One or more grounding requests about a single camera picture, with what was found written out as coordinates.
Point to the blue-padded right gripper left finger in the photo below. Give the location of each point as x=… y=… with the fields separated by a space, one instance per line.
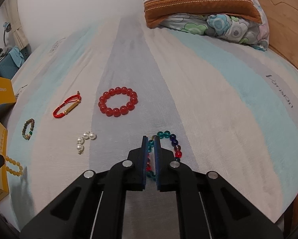
x=93 y=205

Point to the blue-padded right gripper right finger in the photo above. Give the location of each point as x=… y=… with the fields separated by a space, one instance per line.
x=208 y=206

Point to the teal suitcase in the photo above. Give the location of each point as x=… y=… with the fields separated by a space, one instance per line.
x=12 y=59

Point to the striped bed sheet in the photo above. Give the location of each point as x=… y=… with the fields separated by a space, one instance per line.
x=86 y=98

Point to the blue desk lamp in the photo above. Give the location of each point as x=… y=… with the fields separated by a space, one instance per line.
x=7 y=28

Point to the beige curtain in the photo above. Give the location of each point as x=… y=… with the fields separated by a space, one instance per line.
x=11 y=13

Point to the floral quilt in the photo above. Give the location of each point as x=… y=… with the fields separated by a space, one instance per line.
x=229 y=28

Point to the wooden headboard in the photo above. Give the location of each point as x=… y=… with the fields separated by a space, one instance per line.
x=282 y=18

